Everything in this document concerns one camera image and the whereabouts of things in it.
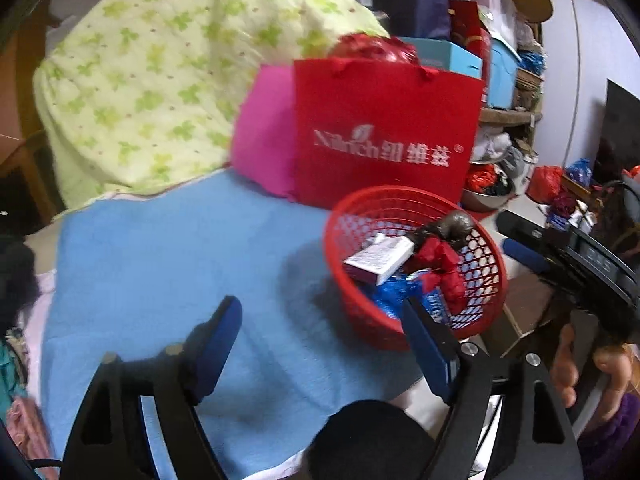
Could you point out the black screen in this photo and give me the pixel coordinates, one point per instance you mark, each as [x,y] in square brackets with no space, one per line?
[620,130]

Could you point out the red raffia ribbon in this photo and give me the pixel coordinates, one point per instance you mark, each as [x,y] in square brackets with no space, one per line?
[435,256]

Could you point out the dark blue bag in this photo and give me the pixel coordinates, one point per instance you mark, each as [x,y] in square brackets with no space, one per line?
[410,0]

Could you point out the black cloth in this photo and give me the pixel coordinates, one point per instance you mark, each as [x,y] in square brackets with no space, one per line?
[15,280]

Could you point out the red plastic basket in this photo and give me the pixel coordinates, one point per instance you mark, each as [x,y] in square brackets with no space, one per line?
[350,310]

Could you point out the wooden shelf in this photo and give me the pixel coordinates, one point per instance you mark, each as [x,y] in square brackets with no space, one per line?
[510,116]

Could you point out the colourful patterned cloth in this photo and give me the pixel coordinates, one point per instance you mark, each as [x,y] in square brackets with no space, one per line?
[20,410]

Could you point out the white cardboard box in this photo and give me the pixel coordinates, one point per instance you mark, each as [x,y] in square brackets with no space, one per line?
[385,257]

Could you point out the red foil wrap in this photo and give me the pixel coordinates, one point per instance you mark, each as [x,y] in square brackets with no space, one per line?
[370,47]

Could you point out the red plastic bag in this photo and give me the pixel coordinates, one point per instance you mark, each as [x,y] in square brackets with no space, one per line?
[545,184]

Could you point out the metal bowl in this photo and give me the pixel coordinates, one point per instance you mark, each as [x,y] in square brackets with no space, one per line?
[485,202]

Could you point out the person's right hand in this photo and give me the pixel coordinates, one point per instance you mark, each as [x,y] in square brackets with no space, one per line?
[565,367]

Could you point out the green clover print quilt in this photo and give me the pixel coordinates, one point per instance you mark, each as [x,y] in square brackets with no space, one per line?
[150,60]

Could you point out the red paper bag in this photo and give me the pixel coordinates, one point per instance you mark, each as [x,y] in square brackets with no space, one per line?
[380,110]

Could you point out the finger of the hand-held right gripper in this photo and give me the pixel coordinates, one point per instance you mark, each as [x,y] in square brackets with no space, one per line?
[522,256]
[520,227]

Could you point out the person's right forearm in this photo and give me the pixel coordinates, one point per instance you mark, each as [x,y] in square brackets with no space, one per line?
[615,442]

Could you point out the wooden bed frame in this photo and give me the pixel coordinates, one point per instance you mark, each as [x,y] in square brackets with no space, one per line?
[35,170]

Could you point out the blue shiny wrapper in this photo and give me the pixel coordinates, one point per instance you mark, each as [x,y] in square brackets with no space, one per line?
[395,292]

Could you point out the dark rounded cloth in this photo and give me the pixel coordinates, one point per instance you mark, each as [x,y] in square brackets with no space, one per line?
[370,442]

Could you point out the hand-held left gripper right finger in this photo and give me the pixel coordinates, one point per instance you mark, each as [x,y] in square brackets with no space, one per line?
[425,345]

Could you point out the red gift bag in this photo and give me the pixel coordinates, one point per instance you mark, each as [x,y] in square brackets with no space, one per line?
[467,25]

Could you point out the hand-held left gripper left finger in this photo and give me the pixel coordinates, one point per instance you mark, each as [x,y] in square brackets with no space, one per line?
[220,340]

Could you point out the blue blanket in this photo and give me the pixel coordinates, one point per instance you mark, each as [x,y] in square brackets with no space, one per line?
[150,260]

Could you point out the grey plastic bag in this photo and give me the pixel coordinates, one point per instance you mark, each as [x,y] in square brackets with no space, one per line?
[452,225]

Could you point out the teal cardboard box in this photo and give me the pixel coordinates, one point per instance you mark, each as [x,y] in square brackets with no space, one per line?
[445,57]

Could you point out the blue shiny bag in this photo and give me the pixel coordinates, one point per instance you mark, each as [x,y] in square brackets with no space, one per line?
[579,171]

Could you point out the pale pink sheet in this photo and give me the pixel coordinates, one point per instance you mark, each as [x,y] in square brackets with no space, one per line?
[40,310]

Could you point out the blue storage box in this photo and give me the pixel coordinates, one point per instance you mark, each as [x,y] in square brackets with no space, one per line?
[502,77]

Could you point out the pink pillow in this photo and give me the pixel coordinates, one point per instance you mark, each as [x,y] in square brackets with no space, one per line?
[265,135]

